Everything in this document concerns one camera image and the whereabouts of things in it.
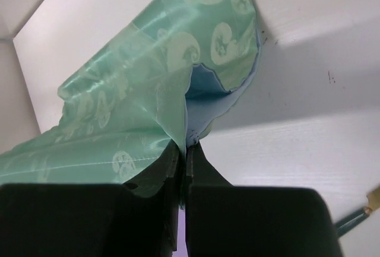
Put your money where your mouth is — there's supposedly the gold knife dark handle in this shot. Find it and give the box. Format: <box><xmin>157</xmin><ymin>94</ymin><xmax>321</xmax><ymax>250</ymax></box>
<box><xmin>334</xmin><ymin>183</ymin><xmax>379</xmax><ymax>238</ymax></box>

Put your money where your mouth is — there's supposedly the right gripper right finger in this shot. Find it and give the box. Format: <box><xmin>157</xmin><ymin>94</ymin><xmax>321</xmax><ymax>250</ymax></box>
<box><xmin>185</xmin><ymin>144</ymin><xmax>343</xmax><ymax>256</ymax></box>

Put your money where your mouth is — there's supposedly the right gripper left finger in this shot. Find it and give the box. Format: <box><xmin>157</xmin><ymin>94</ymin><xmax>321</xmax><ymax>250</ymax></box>
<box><xmin>1</xmin><ymin>142</ymin><xmax>180</xmax><ymax>256</ymax></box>

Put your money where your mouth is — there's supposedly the green patterned cloth placemat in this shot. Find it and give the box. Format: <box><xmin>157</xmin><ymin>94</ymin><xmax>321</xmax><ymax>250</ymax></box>
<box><xmin>1</xmin><ymin>0</ymin><xmax>261</xmax><ymax>184</ymax></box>

